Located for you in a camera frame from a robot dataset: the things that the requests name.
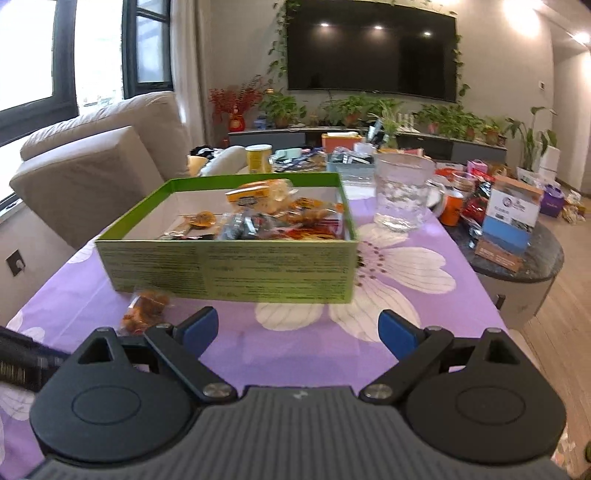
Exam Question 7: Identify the orange small snack packet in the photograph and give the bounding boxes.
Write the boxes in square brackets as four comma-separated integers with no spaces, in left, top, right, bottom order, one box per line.
[183,211,217,230]

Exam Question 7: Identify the clear brown snack packet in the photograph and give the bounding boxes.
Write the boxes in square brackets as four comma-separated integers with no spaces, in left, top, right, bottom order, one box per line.
[120,289,171,335]

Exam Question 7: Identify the black sausage clear packet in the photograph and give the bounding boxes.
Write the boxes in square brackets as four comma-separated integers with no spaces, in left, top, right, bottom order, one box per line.
[216,209,276,241]

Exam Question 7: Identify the red spicy snack packet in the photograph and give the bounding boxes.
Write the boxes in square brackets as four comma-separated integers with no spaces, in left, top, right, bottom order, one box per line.
[270,222,344,241]

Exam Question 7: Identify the round dark side table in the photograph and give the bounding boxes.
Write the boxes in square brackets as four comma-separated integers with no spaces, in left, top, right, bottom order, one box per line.
[446,222,565,330]

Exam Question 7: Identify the green cardboard box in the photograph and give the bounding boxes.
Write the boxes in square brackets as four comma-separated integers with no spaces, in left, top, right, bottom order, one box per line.
[95,173,359,304]

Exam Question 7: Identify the orange pastry snack packet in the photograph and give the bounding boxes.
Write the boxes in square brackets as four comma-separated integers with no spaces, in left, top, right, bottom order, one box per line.
[273,197,345,225]

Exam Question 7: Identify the yellow bread snack packet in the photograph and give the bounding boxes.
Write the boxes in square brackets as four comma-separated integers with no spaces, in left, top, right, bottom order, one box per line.
[225,179,297,214]

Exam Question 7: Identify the white blue carton box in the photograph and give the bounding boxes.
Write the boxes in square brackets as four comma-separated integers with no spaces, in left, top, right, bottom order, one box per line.
[475,176,543,273]

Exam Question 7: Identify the light blue storage basket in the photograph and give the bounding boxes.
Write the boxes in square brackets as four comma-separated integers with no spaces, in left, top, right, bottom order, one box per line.
[327,147,375,184]

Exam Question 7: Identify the yellow cylindrical can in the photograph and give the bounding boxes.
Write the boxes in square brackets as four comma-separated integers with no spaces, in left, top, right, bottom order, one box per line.
[245,144,273,174]

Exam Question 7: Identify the beige sofa armchair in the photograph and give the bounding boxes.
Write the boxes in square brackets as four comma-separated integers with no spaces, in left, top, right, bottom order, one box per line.
[10,92,190,249]

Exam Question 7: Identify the dark tv cabinet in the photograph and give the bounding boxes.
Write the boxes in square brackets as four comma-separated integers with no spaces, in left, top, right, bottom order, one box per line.
[227,126,508,165]

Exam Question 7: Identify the orange box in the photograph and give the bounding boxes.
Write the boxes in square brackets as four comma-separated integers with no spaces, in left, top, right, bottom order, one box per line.
[322,131,363,154]

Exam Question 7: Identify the red flower decoration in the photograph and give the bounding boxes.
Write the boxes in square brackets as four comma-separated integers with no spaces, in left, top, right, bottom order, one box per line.
[208,75,266,133]

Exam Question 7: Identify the black television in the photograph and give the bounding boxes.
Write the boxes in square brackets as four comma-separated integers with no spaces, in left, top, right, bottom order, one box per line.
[287,1,458,102]

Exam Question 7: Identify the wall power socket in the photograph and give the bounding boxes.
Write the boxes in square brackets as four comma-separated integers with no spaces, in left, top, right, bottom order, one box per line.
[6,250,26,277]

